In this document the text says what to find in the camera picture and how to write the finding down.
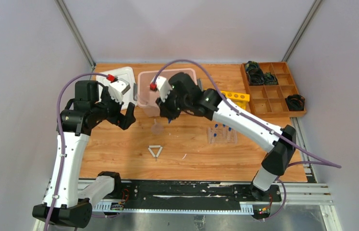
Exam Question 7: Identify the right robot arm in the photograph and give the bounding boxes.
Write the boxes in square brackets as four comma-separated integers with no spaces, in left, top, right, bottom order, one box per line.
[150,72,296,201]

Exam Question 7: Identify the white bin lid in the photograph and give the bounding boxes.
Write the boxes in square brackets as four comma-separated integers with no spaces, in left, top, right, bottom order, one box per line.
[96,66,137,110]

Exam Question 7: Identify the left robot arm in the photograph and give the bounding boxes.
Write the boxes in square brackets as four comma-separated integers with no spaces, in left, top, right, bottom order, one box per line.
[32,79,136,229]

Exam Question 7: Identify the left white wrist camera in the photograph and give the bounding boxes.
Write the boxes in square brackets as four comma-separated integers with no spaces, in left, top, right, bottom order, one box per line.
[108,78,131,104]

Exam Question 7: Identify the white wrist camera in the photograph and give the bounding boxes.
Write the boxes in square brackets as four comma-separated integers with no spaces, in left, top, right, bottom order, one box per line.
[108,78,131,104]
[156,76,172,103]

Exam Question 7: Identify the wooden compartment tray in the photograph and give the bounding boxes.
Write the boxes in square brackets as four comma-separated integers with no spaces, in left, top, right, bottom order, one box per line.
[240,62,307,118]

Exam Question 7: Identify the yellow test tube rack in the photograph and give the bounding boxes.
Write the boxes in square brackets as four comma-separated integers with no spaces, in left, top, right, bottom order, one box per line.
[221,90,250,111]

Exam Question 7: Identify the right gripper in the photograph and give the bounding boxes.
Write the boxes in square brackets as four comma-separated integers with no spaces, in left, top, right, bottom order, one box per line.
[156,88,191,120]

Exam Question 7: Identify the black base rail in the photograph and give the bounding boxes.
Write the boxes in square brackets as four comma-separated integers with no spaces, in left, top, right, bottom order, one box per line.
[84,179,282,220]

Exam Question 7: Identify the rolled dark tie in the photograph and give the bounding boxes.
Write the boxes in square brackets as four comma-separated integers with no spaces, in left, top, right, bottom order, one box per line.
[244,61,264,86]

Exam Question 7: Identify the rolled black tie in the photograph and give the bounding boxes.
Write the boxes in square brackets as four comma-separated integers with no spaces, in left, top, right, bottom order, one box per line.
[285,94,306,111]

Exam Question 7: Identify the rolled green tie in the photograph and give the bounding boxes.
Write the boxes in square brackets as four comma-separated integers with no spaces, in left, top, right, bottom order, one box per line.
[263,72,278,85]

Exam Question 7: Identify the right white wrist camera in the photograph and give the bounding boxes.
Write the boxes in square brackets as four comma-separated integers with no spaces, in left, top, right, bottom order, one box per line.
[156,76,172,103]

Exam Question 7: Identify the white clay triangle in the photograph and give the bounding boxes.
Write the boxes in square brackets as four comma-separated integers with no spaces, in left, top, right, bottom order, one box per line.
[148,145,163,161]

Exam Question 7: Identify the pink plastic bin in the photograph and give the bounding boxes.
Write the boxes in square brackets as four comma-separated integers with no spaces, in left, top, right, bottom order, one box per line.
[137,68,197,117]

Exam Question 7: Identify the clear acrylic tube rack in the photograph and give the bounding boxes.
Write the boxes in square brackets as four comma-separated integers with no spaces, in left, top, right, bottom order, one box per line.
[207,126,238,144]

